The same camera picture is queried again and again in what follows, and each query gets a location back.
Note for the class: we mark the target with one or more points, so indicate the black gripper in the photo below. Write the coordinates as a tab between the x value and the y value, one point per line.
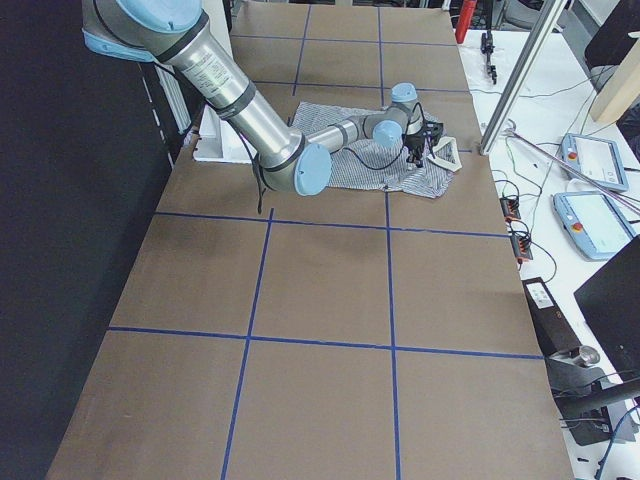
414	139

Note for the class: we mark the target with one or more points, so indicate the blue white striped polo shirt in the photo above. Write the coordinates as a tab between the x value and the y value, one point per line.
365	165

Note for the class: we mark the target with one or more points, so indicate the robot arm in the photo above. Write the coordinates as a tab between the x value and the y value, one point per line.
178	33

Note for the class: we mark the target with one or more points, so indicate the black tripod stick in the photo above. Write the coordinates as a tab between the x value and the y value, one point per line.
487	44

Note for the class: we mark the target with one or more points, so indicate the red cylinder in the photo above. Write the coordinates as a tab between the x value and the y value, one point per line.
464	19

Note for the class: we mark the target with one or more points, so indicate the blue teach pendant far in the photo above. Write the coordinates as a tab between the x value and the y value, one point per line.
596	158

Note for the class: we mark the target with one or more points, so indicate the blue teach pendant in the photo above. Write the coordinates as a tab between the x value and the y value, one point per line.
596	158
594	223

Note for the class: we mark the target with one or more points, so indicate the white reacher grabber stick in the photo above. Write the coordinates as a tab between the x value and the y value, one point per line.
626	202

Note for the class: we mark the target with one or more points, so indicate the blue teach pendant near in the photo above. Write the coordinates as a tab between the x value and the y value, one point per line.
594	223

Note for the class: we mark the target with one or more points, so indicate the black box with label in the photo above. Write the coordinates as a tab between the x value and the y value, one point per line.
553	331

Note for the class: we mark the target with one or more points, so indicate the black monitor corner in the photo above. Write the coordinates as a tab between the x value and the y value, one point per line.
609	302

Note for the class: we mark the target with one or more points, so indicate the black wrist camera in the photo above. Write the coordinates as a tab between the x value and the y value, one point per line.
432	131

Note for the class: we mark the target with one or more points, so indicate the aluminium frame post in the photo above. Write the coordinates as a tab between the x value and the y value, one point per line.
536	39

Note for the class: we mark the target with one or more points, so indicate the white pedestal column base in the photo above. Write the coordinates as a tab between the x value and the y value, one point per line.
218	142

